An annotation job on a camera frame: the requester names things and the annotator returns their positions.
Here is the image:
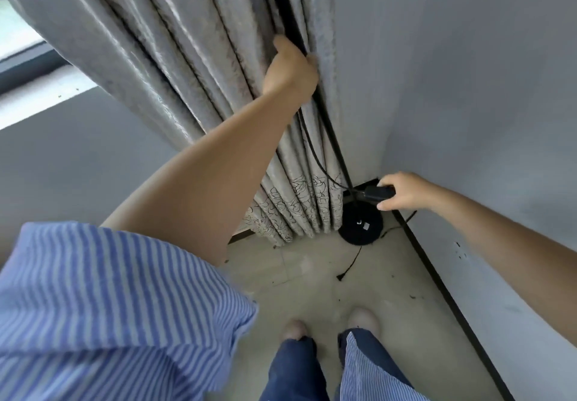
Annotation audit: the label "person's right hand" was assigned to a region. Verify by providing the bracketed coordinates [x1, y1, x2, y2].
[376, 172, 441, 212]

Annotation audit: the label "person's left hand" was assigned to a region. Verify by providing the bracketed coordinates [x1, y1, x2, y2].
[261, 35, 320, 107]

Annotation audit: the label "black floor lamp pole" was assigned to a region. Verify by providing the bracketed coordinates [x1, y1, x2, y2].
[265, 0, 361, 230]

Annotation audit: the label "person's left forearm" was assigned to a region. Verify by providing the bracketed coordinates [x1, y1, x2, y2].
[100, 85, 313, 267]

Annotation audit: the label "person's right forearm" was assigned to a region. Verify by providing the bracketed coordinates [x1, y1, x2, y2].
[424, 186, 577, 335]

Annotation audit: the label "black round lamp base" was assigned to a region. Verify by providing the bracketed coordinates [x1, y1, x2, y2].
[337, 201, 385, 247]

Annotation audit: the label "grey patterned curtain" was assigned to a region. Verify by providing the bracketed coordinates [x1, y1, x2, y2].
[11, 0, 353, 248]

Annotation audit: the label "person's right pink shoe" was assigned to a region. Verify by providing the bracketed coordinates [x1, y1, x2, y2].
[346, 307, 381, 335]

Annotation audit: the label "person's pink shoe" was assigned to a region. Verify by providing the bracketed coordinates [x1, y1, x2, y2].
[346, 307, 381, 335]
[281, 319, 310, 344]

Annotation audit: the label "black baseboard strip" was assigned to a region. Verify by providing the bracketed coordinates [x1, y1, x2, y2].
[391, 209, 517, 401]

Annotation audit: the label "person's left pink shoe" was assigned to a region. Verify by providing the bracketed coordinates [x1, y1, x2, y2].
[281, 319, 310, 344]

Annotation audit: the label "blue jeans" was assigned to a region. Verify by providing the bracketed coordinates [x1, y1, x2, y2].
[259, 329, 408, 401]

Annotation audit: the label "blue striped shirt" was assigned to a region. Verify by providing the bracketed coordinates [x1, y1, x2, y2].
[0, 221, 431, 401]

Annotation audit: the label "black lamp power cable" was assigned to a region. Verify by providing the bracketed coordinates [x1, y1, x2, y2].
[295, 110, 418, 282]

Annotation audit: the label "window with dark frame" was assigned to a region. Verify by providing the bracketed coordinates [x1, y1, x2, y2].
[0, 0, 99, 131]

